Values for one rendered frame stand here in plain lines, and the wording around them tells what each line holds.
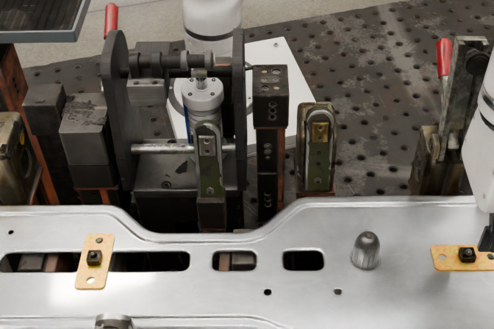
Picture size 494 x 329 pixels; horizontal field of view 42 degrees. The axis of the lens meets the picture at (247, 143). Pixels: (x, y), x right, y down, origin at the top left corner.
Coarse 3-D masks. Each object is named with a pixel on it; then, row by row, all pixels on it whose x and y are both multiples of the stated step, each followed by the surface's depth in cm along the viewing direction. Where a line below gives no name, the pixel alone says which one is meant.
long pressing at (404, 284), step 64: (0, 256) 82; (192, 256) 82; (256, 256) 82; (384, 256) 81; (0, 320) 76; (64, 320) 76; (192, 320) 75; (256, 320) 75; (320, 320) 75; (384, 320) 74; (448, 320) 74
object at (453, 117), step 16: (464, 48) 77; (480, 48) 77; (464, 64) 79; (480, 64) 75; (448, 80) 81; (464, 80) 80; (480, 80) 79; (448, 96) 81; (464, 96) 82; (448, 112) 82; (464, 112) 83; (448, 128) 83; (464, 128) 84
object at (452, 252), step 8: (432, 248) 81; (440, 248) 81; (448, 248) 81; (456, 248) 81; (464, 248) 80; (472, 248) 80; (432, 256) 80; (448, 256) 80; (456, 256) 80; (464, 256) 79; (472, 256) 79; (480, 256) 80; (440, 264) 79; (448, 264) 79; (456, 264) 79; (464, 264) 79; (472, 264) 79; (480, 264) 79; (488, 264) 79
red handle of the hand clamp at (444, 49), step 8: (440, 40) 88; (448, 40) 88; (440, 48) 88; (448, 48) 88; (440, 56) 88; (448, 56) 88; (440, 64) 88; (448, 64) 87; (440, 72) 88; (440, 80) 88; (440, 88) 88; (448, 136) 86; (456, 136) 86; (448, 144) 85; (456, 144) 85
